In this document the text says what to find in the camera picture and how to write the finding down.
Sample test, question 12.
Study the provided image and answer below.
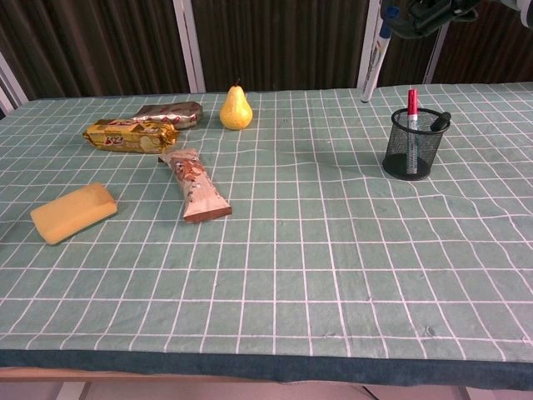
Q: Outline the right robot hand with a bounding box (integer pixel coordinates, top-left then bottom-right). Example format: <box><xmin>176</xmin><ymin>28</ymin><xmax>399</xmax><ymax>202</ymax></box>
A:
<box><xmin>385</xmin><ymin>0</ymin><xmax>480</xmax><ymax>39</ymax></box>

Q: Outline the blue capped marker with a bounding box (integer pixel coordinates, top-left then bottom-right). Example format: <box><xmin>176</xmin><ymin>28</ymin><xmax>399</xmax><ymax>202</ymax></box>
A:
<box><xmin>359</xmin><ymin>4</ymin><xmax>398</xmax><ymax>104</ymax></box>

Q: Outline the red capped marker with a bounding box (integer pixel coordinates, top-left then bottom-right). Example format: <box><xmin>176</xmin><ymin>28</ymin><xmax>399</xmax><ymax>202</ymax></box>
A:
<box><xmin>406</xmin><ymin>87</ymin><xmax>420</xmax><ymax>175</ymax></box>

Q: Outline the black marker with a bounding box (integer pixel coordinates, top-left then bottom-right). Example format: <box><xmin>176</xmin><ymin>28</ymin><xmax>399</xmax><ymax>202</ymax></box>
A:
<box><xmin>430</xmin><ymin>111</ymin><xmax>453</xmax><ymax>133</ymax></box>

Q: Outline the black mesh pen holder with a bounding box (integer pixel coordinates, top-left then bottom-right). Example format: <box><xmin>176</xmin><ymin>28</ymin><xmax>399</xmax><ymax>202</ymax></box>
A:
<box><xmin>381</xmin><ymin>107</ymin><xmax>452</xmax><ymax>182</ymax></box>

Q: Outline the yellow pear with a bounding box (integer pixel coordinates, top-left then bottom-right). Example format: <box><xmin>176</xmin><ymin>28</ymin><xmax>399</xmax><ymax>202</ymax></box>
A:
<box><xmin>219</xmin><ymin>78</ymin><xmax>254</xmax><ymax>132</ymax></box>

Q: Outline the green checked tablecloth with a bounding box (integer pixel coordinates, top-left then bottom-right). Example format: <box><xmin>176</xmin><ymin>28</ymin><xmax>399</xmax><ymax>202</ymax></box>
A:
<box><xmin>0</xmin><ymin>81</ymin><xmax>533</xmax><ymax>385</ymax></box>

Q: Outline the silver red snack packet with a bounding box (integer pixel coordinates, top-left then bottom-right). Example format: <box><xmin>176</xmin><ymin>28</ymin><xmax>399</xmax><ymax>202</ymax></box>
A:
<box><xmin>132</xmin><ymin>101</ymin><xmax>204</xmax><ymax>129</ymax></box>

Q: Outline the brown cartoon snack packet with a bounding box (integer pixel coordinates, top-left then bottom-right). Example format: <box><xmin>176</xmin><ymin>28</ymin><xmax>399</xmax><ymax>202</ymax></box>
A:
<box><xmin>157</xmin><ymin>147</ymin><xmax>232</xmax><ymax>225</ymax></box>

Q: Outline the golden snack packet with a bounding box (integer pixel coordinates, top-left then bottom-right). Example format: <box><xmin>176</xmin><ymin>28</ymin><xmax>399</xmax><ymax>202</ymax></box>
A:
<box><xmin>82</xmin><ymin>118</ymin><xmax>181</xmax><ymax>155</ymax></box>

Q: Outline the yellow sponge block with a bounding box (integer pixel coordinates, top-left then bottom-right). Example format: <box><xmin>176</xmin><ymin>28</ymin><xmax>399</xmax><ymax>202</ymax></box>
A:
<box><xmin>30</xmin><ymin>182</ymin><xmax>118</xmax><ymax>246</ymax></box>

